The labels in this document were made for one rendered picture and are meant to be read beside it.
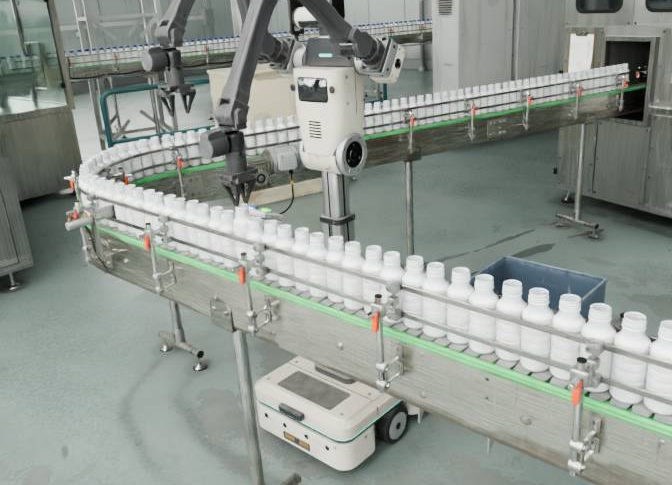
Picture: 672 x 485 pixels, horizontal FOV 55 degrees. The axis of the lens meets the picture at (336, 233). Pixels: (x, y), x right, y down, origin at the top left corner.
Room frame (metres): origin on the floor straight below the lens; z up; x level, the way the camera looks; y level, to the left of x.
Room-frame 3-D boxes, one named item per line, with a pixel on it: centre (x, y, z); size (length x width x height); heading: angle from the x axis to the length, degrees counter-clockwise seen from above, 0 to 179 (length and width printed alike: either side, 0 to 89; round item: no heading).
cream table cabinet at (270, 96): (6.10, 0.46, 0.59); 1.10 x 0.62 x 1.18; 119
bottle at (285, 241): (1.62, 0.14, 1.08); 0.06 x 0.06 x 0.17
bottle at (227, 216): (1.78, 0.31, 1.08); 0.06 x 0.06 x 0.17
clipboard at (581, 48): (5.02, -1.93, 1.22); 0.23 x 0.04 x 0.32; 29
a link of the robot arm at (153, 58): (2.13, 0.51, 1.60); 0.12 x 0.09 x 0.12; 138
